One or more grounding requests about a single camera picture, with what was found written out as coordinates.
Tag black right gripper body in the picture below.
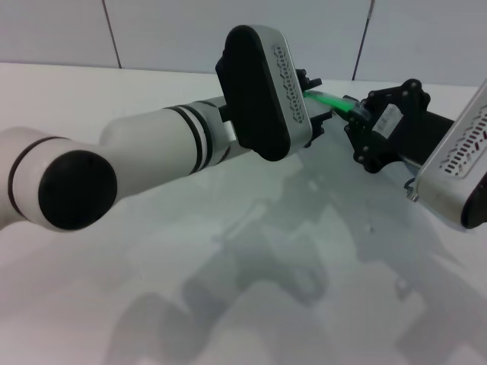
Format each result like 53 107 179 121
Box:
364 103 457 167

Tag transparent green-zip document bag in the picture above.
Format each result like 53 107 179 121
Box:
266 89 381 221

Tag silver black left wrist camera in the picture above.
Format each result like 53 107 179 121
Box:
214 24 316 163

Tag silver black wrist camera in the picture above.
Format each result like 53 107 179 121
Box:
214 24 316 163
412 77 487 231

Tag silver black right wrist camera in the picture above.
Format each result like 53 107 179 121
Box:
412 77 487 231

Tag silver camera cable connector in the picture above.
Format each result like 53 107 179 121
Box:
402 177 420 203

